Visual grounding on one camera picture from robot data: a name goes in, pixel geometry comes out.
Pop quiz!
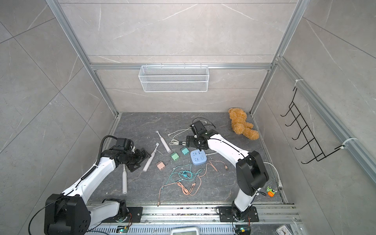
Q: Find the pink charger plug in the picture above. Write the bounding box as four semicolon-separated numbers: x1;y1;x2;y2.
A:
156;161;165;171

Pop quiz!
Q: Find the white charging cable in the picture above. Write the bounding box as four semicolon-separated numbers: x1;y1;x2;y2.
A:
167;119;208;148

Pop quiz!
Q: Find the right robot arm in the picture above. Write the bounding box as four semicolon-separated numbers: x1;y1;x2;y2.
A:
186;120;269;221

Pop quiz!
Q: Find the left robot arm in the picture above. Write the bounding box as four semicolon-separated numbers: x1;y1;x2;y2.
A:
42;135;151;235

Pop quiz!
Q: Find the blue power strip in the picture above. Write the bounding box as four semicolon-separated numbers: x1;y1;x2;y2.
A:
190;149;207;166

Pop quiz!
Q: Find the teal charger plug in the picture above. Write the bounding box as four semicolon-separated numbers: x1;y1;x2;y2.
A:
180;147;190;156

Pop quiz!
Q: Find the green charger plug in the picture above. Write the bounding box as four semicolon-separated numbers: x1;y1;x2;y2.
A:
171;152;179;161

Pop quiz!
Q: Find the brown teddy bear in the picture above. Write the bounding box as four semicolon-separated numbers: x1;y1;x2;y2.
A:
228;108;259;140

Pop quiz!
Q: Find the orange green toy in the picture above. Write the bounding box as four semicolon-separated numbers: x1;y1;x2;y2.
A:
266;186;277;197

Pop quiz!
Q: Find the teal charging cable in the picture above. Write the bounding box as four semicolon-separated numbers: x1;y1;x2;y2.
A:
161;163;203;189

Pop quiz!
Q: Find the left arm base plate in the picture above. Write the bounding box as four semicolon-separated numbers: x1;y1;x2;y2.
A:
103;207;143;223

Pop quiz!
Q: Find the white wire mesh basket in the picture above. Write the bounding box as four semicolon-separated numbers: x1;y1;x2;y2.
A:
139;65;210;93

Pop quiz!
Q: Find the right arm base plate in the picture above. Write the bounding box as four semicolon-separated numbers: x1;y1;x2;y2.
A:
216;206;259;222

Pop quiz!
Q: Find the power strip white cord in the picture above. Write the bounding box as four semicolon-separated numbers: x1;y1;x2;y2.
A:
205;151;283;189

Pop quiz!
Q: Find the black wall hook rack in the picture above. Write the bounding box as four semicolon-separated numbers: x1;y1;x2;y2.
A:
280;87;345;165

